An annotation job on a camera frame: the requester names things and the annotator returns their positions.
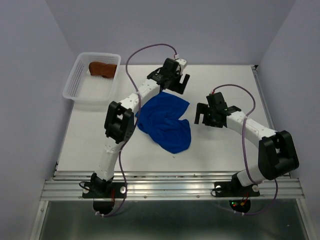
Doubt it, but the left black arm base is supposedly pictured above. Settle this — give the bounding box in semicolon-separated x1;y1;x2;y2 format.
79;172;128;199

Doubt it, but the white plastic basket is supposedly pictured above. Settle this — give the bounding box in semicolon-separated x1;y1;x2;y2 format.
62;52;121;104

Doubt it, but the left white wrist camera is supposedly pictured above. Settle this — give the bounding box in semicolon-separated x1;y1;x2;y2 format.
174;54;188;69

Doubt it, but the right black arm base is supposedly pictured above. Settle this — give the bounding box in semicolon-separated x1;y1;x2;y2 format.
210;173;260;198

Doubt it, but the blue towel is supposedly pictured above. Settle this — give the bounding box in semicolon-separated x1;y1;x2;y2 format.
136;92;192;154

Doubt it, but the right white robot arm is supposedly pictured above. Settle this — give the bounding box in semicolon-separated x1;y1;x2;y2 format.
194;92;300;195

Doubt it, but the aluminium rail frame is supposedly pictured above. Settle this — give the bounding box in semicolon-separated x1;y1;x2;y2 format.
29;63;316;240

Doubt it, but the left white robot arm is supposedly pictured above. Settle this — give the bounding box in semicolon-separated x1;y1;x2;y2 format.
90;57;190;197

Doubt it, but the brown towel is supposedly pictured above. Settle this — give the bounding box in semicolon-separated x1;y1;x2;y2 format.
88;61;117;79

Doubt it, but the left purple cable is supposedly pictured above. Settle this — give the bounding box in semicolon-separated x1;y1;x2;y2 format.
94;43;181;218

